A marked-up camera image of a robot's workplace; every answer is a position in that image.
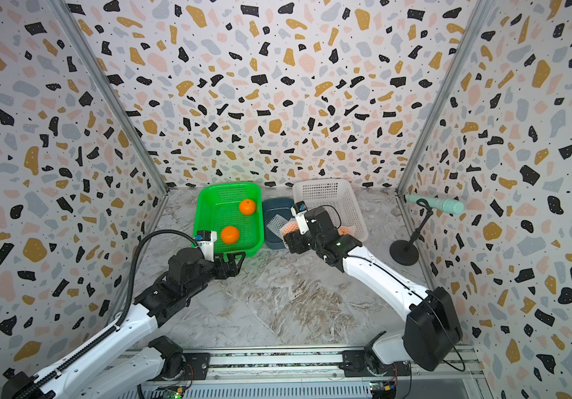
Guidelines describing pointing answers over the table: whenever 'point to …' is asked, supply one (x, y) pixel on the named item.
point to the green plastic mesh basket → (218, 206)
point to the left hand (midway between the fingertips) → (241, 253)
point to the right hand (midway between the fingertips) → (298, 232)
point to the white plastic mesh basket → (339, 193)
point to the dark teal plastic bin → (271, 207)
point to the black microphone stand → (404, 253)
